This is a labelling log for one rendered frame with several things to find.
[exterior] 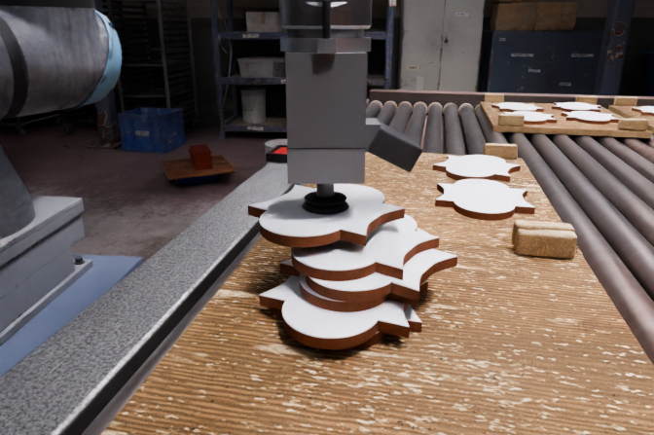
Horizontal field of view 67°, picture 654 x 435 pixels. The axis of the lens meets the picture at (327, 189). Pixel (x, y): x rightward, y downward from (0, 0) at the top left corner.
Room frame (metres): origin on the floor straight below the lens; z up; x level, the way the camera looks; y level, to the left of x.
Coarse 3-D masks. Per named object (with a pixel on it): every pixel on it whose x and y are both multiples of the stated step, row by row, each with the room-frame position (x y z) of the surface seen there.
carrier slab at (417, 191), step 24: (384, 168) 0.80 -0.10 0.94; (432, 168) 0.80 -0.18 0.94; (384, 192) 0.68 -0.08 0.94; (408, 192) 0.68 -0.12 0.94; (432, 192) 0.68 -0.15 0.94; (528, 192) 0.68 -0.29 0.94; (432, 216) 0.58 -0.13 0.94; (456, 216) 0.58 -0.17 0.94; (528, 216) 0.58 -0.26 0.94; (552, 216) 0.58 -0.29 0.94; (456, 240) 0.51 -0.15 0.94; (480, 240) 0.51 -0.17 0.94; (504, 240) 0.51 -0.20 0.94
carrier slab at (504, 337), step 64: (256, 256) 0.47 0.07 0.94; (512, 256) 0.47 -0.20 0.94; (576, 256) 0.47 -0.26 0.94; (256, 320) 0.35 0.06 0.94; (448, 320) 0.35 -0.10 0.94; (512, 320) 0.35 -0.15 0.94; (576, 320) 0.35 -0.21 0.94; (192, 384) 0.27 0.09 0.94; (256, 384) 0.27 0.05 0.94; (320, 384) 0.27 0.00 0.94; (384, 384) 0.27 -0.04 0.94; (448, 384) 0.27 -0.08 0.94; (512, 384) 0.27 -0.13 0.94; (576, 384) 0.27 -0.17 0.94; (640, 384) 0.27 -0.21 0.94
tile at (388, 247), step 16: (384, 224) 0.43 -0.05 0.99; (400, 224) 0.43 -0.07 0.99; (416, 224) 0.43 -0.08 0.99; (368, 240) 0.39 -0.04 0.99; (384, 240) 0.39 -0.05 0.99; (400, 240) 0.39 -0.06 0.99; (416, 240) 0.39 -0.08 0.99; (432, 240) 0.40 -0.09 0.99; (304, 256) 0.36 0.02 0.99; (320, 256) 0.36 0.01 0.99; (336, 256) 0.36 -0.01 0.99; (352, 256) 0.36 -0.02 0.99; (368, 256) 0.36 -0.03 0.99; (384, 256) 0.36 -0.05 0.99; (400, 256) 0.36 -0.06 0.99; (304, 272) 0.35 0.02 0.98; (320, 272) 0.34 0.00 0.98; (336, 272) 0.34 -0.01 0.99; (352, 272) 0.34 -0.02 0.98; (368, 272) 0.35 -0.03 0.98; (384, 272) 0.35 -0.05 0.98; (400, 272) 0.34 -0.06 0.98
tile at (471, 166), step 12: (468, 156) 0.85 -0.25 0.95; (480, 156) 0.85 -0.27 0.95; (444, 168) 0.78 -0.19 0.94; (456, 168) 0.76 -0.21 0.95; (468, 168) 0.76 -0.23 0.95; (480, 168) 0.76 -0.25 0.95; (492, 168) 0.76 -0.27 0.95; (504, 168) 0.76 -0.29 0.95; (516, 168) 0.78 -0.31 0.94; (504, 180) 0.73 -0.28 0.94
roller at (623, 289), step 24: (528, 144) 1.05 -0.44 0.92; (528, 168) 0.90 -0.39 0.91; (552, 192) 0.74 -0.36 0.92; (576, 216) 0.62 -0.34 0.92; (600, 240) 0.54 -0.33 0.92; (600, 264) 0.49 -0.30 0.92; (624, 264) 0.49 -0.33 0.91; (624, 288) 0.43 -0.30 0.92; (624, 312) 0.40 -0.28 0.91; (648, 312) 0.39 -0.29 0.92; (648, 336) 0.36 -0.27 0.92
